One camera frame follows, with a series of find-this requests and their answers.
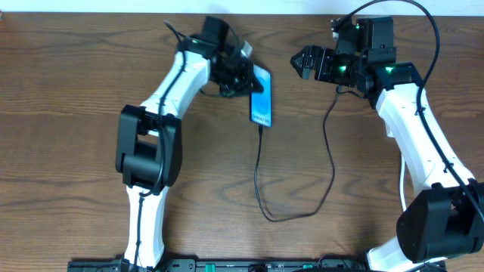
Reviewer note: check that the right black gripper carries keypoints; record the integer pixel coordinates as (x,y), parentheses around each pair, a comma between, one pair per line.
(314,63)

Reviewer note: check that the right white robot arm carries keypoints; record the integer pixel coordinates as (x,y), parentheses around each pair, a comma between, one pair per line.
(445,218)

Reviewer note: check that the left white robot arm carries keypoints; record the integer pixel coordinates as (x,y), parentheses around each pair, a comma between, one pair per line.
(149,140)

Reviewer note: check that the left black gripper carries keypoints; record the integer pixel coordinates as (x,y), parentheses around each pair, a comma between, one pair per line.
(242,81)

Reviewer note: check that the blue Galaxy smartphone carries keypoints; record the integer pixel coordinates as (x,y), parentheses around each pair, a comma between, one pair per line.
(261,102)

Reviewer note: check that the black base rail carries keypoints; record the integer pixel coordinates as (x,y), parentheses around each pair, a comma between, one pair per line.
(192,265)

